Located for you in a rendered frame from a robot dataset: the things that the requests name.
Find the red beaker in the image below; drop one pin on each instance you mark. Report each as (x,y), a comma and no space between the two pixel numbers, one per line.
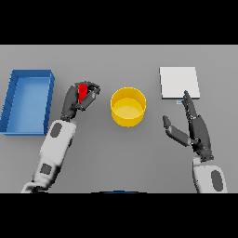
(82,92)

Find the yellow bowl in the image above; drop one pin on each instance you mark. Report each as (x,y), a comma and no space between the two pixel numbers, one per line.
(128,107)

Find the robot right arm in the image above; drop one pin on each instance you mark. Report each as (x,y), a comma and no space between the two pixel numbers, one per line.
(208,178)

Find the pale square scale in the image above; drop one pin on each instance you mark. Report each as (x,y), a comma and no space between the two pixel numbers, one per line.
(179,82)

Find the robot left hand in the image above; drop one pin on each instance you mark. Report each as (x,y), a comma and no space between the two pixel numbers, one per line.
(70,100)

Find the blue tray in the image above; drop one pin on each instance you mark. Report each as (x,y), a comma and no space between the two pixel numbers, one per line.
(28,102)

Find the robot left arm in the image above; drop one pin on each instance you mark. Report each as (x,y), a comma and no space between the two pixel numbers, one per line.
(51,153)

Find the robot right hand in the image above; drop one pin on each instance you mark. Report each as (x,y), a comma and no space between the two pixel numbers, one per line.
(198,130)

